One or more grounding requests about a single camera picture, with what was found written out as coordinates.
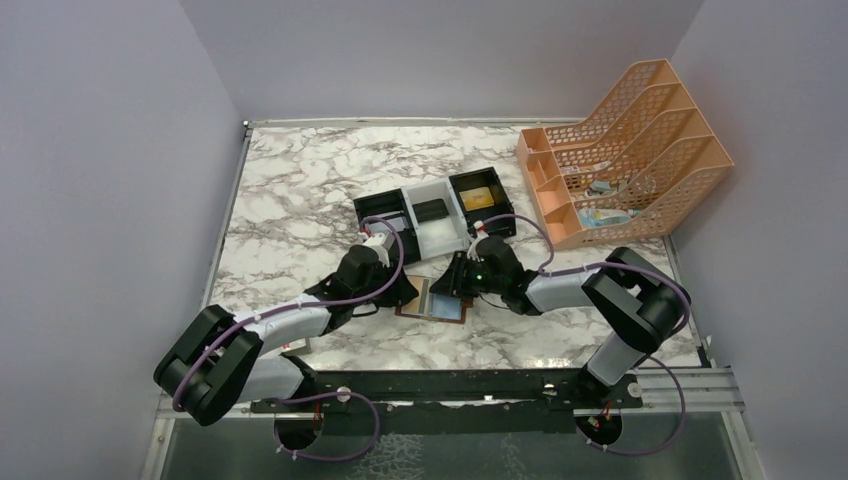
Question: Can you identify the brown leather card holder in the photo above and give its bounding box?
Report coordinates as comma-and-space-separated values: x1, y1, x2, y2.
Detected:
395, 277, 473, 324

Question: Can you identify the black and white card tray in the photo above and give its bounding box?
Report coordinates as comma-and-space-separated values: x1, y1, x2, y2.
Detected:
353, 167, 516, 265

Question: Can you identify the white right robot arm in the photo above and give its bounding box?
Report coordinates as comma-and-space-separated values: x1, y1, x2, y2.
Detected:
430, 236, 691, 387

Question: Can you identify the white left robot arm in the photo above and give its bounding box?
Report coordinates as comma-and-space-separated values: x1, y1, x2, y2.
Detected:
153, 245, 419, 426

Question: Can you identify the gold card in tray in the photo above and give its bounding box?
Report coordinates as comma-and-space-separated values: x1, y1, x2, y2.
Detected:
459, 186, 495, 212

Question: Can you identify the black card in tray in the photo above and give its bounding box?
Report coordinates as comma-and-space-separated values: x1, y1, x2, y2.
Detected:
413, 199, 450, 224

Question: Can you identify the small white grey box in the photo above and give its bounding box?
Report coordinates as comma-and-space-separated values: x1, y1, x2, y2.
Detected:
280, 338, 312, 355

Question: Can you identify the orange plastic file organizer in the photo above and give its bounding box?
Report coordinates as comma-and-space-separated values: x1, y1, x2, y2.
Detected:
515, 59, 734, 250

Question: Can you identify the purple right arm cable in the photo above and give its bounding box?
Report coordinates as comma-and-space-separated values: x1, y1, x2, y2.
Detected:
473, 213, 694, 457

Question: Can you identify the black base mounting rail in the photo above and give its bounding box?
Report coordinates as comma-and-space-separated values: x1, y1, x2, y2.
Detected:
155, 367, 747, 420

